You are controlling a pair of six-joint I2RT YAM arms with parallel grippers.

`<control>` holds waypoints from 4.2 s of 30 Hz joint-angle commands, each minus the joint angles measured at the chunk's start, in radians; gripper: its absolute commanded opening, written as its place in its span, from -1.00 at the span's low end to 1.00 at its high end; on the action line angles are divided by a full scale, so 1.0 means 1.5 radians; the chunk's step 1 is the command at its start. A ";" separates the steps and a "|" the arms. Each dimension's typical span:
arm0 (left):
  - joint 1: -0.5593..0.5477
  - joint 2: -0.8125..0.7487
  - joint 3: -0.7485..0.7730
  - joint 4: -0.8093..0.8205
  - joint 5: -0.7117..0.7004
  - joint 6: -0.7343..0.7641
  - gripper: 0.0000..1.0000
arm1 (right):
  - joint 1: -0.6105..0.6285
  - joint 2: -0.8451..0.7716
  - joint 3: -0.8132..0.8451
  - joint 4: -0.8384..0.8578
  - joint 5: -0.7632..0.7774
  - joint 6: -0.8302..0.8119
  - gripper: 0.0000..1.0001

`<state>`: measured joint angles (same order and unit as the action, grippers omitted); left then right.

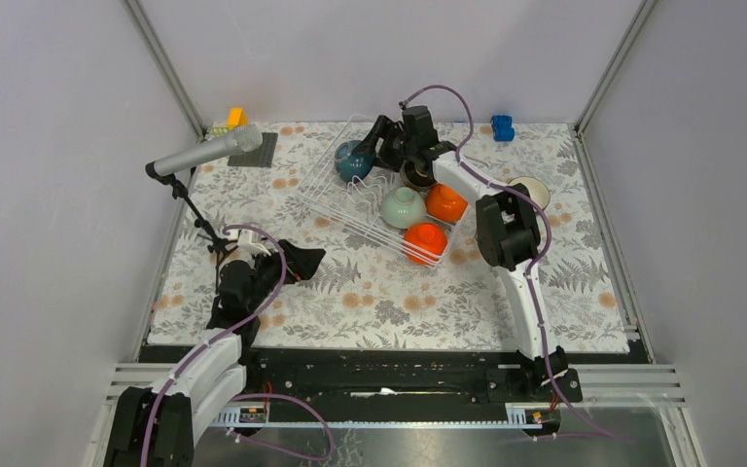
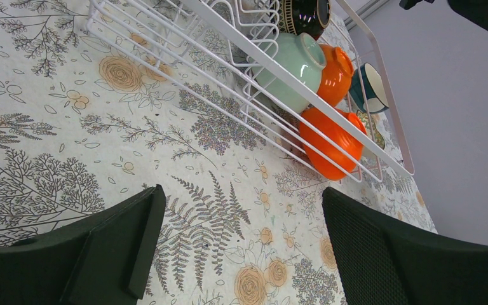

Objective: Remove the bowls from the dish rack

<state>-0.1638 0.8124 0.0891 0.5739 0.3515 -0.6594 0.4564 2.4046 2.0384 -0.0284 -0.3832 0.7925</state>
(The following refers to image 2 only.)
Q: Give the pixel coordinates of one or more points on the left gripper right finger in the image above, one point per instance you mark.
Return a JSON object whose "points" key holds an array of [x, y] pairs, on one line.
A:
{"points": [[383, 260]]}

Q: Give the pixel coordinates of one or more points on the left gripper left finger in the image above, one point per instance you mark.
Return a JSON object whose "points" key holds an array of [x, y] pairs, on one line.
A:
{"points": [[102, 259]]}

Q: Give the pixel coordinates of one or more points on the teal and white bowl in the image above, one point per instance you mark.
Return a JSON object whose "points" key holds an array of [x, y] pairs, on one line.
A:
{"points": [[367, 90]]}

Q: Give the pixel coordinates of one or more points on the orange bowl upper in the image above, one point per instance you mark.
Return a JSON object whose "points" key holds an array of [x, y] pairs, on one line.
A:
{"points": [[336, 76]]}

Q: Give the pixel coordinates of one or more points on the pale green bowl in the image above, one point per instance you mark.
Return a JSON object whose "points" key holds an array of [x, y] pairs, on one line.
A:
{"points": [[301, 56]]}

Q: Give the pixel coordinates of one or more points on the black gold-rimmed bowl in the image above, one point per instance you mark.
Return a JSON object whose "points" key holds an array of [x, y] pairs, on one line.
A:
{"points": [[304, 16]]}

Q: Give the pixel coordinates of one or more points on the white wire dish rack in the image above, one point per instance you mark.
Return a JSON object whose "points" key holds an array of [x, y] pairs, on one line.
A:
{"points": [[248, 84]]}

